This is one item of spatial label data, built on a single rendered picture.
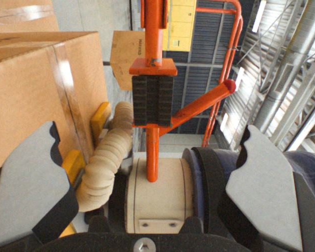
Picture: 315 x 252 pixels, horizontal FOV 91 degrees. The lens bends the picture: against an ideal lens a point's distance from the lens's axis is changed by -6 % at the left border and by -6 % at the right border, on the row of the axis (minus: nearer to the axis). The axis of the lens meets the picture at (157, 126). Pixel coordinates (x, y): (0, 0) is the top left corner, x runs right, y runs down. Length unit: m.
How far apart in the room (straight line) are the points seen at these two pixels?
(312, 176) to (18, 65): 0.51
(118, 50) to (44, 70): 1.61
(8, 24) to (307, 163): 0.99
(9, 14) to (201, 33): 10.59
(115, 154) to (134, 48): 1.64
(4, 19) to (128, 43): 1.24
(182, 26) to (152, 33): 7.35
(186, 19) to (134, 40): 5.77
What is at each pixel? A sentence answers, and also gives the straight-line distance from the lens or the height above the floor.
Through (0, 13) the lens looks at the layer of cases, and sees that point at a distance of 0.83.
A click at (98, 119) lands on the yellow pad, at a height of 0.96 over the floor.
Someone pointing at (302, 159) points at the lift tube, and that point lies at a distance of 0.48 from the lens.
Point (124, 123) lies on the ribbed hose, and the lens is 0.30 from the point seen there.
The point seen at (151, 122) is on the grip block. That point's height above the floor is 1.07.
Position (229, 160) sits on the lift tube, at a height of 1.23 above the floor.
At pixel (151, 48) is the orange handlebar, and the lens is 0.22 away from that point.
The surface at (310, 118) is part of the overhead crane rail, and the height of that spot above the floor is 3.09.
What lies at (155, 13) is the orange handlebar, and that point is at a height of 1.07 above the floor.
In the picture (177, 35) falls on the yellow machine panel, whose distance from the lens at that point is 7.60.
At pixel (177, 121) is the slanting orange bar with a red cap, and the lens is 0.27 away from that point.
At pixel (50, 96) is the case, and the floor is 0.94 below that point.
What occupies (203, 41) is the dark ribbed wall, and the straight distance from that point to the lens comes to 11.21.
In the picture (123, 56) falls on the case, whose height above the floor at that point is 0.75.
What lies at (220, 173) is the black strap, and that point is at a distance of 0.34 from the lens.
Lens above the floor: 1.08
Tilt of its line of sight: 1 degrees up
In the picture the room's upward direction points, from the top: 92 degrees clockwise
